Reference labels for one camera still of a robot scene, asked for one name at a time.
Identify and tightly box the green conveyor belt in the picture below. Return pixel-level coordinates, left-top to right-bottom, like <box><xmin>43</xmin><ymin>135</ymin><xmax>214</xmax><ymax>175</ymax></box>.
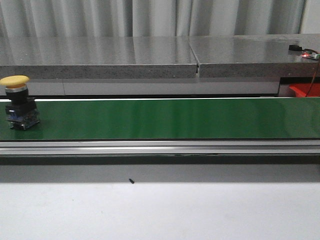
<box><xmin>0</xmin><ymin>97</ymin><xmax>320</xmax><ymax>141</ymax></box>

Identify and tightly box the right grey stone slab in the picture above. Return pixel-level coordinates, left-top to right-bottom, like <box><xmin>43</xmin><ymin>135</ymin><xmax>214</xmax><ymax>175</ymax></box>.
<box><xmin>189</xmin><ymin>34</ymin><xmax>320</xmax><ymax>78</ymax></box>

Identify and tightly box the grey stone slab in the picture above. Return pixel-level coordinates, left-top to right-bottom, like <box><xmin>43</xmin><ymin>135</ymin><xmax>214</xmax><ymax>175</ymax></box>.
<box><xmin>0</xmin><ymin>36</ymin><xmax>197</xmax><ymax>79</ymax></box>
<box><xmin>189</xmin><ymin>34</ymin><xmax>320</xmax><ymax>78</ymax></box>

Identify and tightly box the left grey stone slab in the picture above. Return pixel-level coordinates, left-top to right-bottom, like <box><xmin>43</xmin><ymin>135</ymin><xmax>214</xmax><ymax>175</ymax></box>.
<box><xmin>0</xmin><ymin>36</ymin><xmax>197</xmax><ymax>79</ymax></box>

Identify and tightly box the yellow mushroom push button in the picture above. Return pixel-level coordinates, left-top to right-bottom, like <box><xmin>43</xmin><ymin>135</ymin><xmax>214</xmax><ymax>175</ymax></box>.
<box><xmin>0</xmin><ymin>75</ymin><xmax>40</xmax><ymax>130</ymax></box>

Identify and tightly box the red plastic bin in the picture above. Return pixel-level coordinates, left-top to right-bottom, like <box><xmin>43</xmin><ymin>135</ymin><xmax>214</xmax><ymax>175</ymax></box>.
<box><xmin>289</xmin><ymin>83</ymin><xmax>320</xmax><ymax>98</ymax></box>

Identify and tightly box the small black device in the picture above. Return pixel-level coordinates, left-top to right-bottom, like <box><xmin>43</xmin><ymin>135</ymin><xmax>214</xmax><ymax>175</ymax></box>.
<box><xmin>288</xmin><ymin>44</ymin><xmax>303</xmax><ymax>52</ymax></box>

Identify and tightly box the circuit board with red light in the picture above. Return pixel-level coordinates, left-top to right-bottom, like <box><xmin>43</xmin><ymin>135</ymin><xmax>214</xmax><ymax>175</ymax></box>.
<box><xmin>301</xmin><ymin>49</ymin><xmax>320</xmax><ymax>61</ymax></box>

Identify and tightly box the grey pleated curtain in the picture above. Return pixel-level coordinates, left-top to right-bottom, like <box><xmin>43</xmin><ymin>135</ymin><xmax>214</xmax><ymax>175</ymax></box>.
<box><xmin>0</xmin><ymin>0</ymin><xmax>306</xmax><ymax>37</ymax></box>

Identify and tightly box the aluminium conveyor frame rail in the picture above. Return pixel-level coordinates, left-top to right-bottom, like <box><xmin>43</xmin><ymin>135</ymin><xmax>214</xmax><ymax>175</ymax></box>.
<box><xmin>0</xmin><ymin>139</ymin><xmax>320</xmax><ymax>156</ymax></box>

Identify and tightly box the thin red wire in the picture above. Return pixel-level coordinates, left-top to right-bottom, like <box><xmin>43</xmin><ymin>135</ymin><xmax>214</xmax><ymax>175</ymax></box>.
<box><xmin>305</xmin><ymin>58</ymin><xmax>320</xmax><ymax>97</ymax></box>

